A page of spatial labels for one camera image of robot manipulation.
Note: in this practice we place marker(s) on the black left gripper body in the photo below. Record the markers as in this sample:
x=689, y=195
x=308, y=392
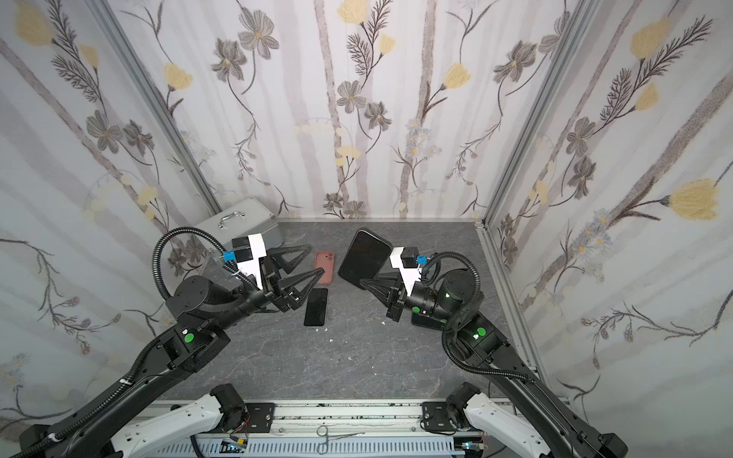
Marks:
x=276, y=284

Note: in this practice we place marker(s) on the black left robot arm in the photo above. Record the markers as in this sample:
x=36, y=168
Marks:
x=203, y=311

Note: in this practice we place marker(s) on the metal forceps scissors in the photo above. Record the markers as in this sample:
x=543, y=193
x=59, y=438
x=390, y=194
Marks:
x=328, y=438

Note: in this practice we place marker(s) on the aluminium corner frame post left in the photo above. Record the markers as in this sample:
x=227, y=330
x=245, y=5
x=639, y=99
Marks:
x=109, y=25

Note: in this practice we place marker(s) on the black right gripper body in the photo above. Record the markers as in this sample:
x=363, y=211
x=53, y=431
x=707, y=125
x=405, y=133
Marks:
x=392, y=297

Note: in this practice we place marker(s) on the phone with black screen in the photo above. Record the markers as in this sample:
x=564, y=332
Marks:
x=315, y=315

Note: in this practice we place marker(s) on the white perforated cable tray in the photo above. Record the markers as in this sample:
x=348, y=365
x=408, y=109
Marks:
x=433, y=446

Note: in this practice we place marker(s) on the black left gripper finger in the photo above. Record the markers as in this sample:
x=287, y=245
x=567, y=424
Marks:
x=298, y=287
x=288, y=258

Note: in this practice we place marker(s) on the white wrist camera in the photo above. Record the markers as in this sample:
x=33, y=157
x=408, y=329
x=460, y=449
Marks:
x=409, y=263
x=246, y=253

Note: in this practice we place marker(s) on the pink phone case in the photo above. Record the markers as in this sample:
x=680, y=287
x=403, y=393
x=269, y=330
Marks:
x=326, y=261

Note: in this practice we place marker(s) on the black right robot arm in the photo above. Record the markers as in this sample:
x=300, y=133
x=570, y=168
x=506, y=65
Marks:
x=445, y=289

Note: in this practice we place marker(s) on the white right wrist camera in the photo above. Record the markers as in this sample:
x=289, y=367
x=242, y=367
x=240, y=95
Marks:
x=409, y=263

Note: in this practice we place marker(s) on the silver aluminium case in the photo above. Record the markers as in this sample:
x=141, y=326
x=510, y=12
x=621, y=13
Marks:
x=244, y=218

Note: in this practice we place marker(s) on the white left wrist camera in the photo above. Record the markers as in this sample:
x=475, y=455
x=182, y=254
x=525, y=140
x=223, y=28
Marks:
x=246, y=253

